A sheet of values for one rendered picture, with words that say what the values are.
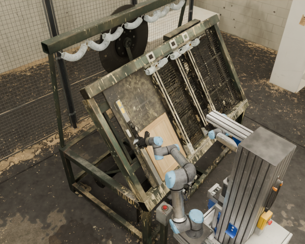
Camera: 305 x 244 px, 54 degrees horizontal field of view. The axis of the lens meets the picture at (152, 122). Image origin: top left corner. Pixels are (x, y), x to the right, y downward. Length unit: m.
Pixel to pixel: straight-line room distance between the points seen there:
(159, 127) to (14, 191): 2.33
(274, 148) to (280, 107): 4.05
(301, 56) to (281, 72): 0.52
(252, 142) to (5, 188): 3.54
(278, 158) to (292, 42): 4.46
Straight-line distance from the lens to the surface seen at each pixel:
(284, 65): 6.36
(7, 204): 4.42
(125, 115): 2.77
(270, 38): 8.00
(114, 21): 3.16
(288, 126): 5.56
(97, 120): 2.64
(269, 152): 1.88
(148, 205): 2.94
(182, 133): 3.21
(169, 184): 2.13
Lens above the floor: 3.28
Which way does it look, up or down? 40 degrees down
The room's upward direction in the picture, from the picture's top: straight up
